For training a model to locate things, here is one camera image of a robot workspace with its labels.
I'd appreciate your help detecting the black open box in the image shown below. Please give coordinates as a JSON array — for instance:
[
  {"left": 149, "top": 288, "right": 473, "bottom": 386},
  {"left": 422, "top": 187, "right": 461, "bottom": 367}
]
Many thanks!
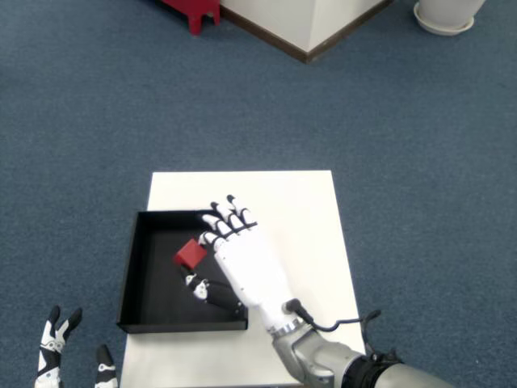
[{"left": 116, "top": 209, "right": 249, "bottom": 334}]

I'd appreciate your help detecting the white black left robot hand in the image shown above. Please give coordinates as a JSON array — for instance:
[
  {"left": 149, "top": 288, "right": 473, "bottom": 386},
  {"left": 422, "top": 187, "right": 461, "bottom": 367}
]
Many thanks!
[{"left": 34, "top": 306, "right": 119, "bottom": 388}]

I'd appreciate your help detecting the white pot saucer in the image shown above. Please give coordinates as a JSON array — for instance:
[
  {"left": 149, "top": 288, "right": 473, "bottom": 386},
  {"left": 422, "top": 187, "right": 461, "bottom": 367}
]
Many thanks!
[{"left": 412, "top": 0, "right": 476, "bottom": 36}]

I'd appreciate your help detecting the red plastic stool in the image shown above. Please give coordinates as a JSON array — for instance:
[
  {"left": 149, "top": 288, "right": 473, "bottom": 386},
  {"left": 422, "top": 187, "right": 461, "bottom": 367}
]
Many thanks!
[{"left": 159, "top": 0, "right": 221, "bottom": 38}]

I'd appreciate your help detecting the brown wall baseboard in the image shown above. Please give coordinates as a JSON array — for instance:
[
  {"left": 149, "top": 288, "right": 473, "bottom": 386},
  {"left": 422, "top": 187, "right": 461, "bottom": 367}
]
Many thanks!
[{"left": 220, "top": 0, "right": 395, "bottom": 65}]

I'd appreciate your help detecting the red cube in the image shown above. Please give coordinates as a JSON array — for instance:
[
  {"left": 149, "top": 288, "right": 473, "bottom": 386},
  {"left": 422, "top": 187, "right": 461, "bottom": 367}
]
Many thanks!
[{"left": 173, "top": 238, "right": 208, "bottom": 271}]

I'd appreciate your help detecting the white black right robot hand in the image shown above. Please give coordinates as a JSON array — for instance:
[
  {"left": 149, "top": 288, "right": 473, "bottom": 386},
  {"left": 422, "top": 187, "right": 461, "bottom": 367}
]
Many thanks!
[{"left": 184, "top": 194, "right": 305, "bottom": 335}]

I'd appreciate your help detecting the white plant pot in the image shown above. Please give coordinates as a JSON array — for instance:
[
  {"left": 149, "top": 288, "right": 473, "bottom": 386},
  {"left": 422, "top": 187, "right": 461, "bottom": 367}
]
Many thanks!
[{"left": 416, "top": 0, "right": 485, "bottom": 27}]

